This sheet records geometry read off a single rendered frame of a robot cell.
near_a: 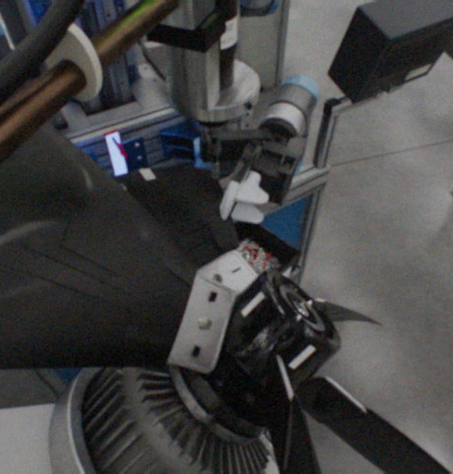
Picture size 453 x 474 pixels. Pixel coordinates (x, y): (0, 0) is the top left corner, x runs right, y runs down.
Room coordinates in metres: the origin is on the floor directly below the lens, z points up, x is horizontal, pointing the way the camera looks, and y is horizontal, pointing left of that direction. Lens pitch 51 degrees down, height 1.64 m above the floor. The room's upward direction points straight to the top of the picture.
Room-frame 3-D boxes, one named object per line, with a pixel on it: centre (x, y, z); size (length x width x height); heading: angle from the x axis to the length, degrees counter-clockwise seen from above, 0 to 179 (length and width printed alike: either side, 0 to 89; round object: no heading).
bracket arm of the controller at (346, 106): (0.93, -0.34, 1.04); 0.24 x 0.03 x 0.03; 122
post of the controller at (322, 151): (0.88, -0.25, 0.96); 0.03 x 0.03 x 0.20; 32
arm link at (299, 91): (0.68, -0.12, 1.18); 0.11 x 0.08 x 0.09; 159
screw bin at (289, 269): (0.55, -0.03, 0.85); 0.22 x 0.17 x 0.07; 137
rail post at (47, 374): (0.42, 0.48, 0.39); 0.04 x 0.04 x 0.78; 32
